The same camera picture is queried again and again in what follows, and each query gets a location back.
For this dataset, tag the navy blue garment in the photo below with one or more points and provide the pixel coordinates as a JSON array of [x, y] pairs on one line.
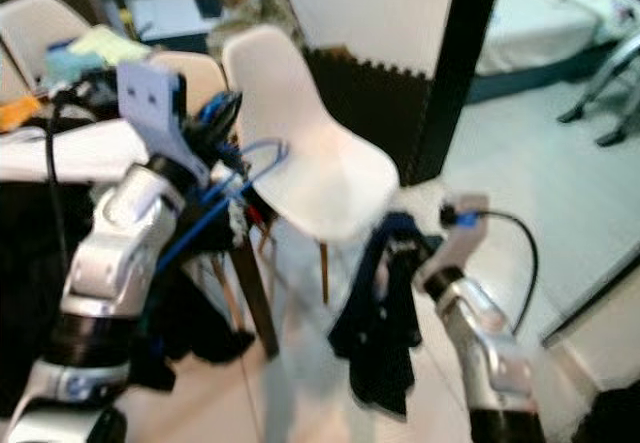
[[380, 333]]

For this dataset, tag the blue plastic hanger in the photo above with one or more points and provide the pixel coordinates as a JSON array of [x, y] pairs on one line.
[[200, 225]]

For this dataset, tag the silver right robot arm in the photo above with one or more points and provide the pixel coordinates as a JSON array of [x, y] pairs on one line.
[[490, 353]]

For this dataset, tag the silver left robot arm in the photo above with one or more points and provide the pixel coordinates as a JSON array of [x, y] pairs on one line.
[[110, 263]]

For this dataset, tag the olive plastic bag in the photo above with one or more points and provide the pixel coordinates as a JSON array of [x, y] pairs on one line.
[[255, 18]]

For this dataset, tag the pale yellow cloth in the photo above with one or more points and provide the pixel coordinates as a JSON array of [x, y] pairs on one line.
[[110, 45]]

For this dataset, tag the white cloth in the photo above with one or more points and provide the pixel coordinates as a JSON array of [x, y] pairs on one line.
[[60, 148]]

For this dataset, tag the teal plastic bag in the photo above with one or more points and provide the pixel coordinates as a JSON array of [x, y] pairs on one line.
[[65, 63]]

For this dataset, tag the yellow orange packet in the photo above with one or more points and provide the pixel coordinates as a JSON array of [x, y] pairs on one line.
[[15, 113]]

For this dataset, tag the grey metal stand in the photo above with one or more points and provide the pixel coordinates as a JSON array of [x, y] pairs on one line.
[[605, 88]]

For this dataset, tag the white bed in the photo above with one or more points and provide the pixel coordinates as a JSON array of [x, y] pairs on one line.
[[540, 23]]

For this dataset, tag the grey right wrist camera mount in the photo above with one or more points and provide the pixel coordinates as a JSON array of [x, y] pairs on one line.
[[460, 238]]

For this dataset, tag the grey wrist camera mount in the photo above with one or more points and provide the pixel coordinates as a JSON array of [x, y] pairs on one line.
[[150, 108], [460, 238]]

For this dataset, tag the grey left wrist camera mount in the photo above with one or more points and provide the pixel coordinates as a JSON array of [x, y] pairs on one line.
[[150, 108]]

